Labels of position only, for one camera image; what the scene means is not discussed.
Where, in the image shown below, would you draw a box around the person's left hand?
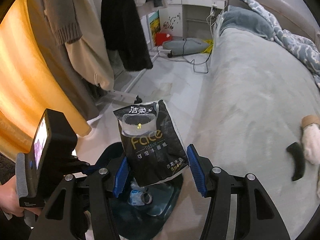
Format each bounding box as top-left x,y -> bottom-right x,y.
0,179 -> 41,217

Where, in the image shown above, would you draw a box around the colourful painting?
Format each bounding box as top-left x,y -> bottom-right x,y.
149,11 -> 161,48

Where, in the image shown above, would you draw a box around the white rolled socks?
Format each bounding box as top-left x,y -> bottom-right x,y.
301,115 -> 320,165

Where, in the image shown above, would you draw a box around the white dressing table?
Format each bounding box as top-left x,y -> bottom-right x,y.
165,0 -> 227,41

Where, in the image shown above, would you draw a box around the small black object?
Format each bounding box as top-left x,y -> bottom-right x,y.
286,142 -> 306,182

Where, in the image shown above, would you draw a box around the blue tissue packet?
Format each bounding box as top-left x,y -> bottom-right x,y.
129,189 -> 153,207

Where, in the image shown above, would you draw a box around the dark trash bin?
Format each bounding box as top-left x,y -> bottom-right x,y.
96,142 -> 185,240

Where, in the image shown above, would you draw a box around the grey knit cardigan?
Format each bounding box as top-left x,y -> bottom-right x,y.
27,0 -> 83,46

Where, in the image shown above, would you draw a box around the beige coat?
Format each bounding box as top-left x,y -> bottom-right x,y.
65,0 -> 114,92

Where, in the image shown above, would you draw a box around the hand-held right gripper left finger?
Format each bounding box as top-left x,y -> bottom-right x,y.
29,156 -> 129,240

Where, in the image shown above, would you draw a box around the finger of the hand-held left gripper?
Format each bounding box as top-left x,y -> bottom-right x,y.
73,155 -> 91,168
84,165 -> 101,176

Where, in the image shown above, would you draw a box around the blue patterned blanket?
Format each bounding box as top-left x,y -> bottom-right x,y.
239,0 -> 320,88

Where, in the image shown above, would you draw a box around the black tissue packet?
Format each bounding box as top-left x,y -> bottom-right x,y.
113,99 -> 189,187

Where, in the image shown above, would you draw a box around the dark grey rug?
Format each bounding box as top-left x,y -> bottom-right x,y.
0,152 -> 18,186

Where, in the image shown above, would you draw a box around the black garment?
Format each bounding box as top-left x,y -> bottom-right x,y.
101,0 -> 153,72

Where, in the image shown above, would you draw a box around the grey-blue pillow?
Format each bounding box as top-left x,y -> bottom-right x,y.
220,5 -> 276,41

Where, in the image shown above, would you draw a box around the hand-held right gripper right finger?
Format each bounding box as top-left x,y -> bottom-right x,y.
186,144 -> 292,240

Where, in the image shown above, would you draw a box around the red box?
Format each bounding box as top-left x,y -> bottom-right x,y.
155,32 -> 173,47

